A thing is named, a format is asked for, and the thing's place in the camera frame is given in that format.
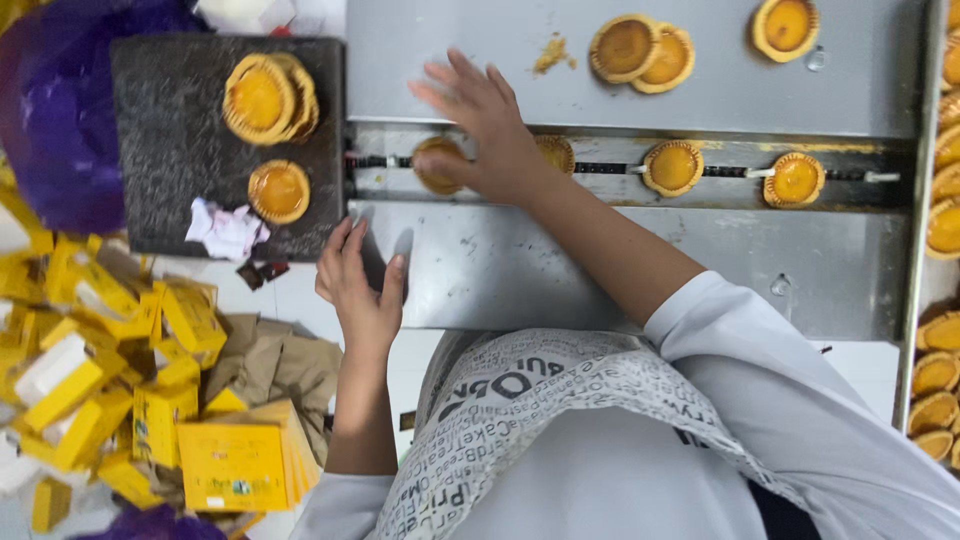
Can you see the person's right hand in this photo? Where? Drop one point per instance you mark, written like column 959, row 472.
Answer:
column 495, row 142

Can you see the person's left hand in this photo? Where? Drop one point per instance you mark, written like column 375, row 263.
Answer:
column 365, row 304

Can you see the brown paper bag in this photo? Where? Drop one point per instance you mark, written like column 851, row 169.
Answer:
column 289, row 367

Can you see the pastry crumbs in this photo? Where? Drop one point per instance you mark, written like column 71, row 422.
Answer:
column 553, row 54

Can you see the dark small wrapper scraps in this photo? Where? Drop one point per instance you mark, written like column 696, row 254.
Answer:
column 259, row 273

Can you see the steel conveyor machine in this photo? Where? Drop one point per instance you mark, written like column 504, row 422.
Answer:
column 525, row 270

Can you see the crumpled white pink paper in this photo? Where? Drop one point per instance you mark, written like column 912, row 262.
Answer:
column 225, row 229

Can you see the grey printed apron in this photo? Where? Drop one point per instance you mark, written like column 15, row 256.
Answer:
column 495, row 420

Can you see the heap of yellow cartons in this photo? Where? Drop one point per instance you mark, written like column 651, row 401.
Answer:
column 157, row 420

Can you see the black speckled slab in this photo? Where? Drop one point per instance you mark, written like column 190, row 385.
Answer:
column 169, row 150

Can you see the small purple plastic bag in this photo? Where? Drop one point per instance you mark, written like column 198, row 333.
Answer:
column 150, row 526

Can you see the white long-sleeved shirt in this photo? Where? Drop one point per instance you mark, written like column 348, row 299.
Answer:
column 810, row 420

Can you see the row of egg tarts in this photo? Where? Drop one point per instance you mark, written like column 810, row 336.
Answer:
column 937, row 375

